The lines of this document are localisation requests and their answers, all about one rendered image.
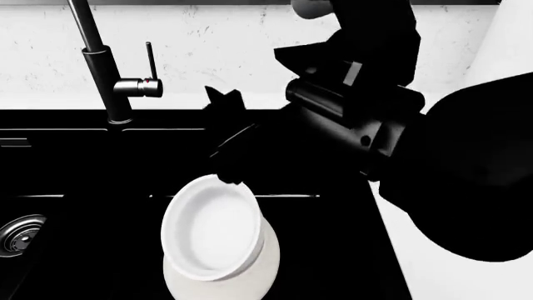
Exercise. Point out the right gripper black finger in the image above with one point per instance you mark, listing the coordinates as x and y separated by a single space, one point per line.
235 162
227 101

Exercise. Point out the white bowl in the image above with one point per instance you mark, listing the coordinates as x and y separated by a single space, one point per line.
266 265
216 228

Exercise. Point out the black kitchen sink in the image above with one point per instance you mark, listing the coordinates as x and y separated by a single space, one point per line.
91 175

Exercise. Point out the steel sink drain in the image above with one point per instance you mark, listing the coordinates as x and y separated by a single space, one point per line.
18 236

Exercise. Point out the dark metal kitchen faucet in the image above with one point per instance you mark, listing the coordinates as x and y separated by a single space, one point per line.
102 67

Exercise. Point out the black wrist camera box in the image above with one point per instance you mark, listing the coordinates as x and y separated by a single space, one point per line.
375 40

